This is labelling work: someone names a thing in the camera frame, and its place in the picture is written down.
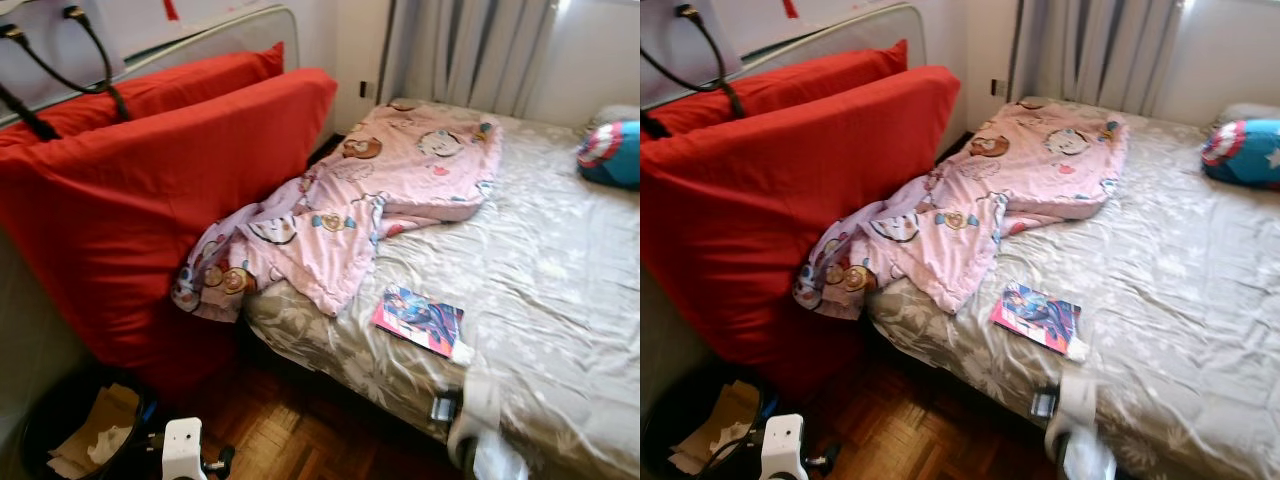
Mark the colourful comic book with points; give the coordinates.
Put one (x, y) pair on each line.
(1038, 318)
(420, 320)

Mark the crumpled brown paper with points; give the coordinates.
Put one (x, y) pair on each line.
(725, 415)
(100, 420)

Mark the black trash bin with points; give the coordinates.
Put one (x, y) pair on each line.
(40, 430)
(660, 430)

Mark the bed with grey floral sheet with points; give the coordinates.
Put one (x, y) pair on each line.
(1170, 270)
(540, 260)

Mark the pink cartoon print blanket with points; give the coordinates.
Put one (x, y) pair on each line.
(400, 170)
(1030, 165)

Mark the thick red covered mattress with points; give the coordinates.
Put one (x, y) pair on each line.
(150, 200)
(780, 200)

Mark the star shield striped bolster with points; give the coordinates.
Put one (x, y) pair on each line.
(615, 155)
(1245, 155)

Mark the grey pleated curtain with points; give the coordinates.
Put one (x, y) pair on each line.
(470, 50)
(1090, 50)

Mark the red covered cushion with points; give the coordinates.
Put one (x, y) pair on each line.
(180, 85)
(800, 85)

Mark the white mattress grey rim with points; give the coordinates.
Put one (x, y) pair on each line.
(200, 30)
(820, 25)

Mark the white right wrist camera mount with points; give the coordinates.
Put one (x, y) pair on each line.
(480, 410)
(1078, 400)

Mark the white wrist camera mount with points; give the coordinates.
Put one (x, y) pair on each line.
(783, 448)
(183, 450)
(480, 410)
(1078, 400)

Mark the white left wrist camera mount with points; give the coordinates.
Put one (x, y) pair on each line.
(183, 450)
(783, 448)

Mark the wall socket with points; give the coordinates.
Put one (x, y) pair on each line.
(365, 90)
(998, 87)

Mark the red wall strip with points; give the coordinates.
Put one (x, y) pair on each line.
(171, 9)
(790, 8)

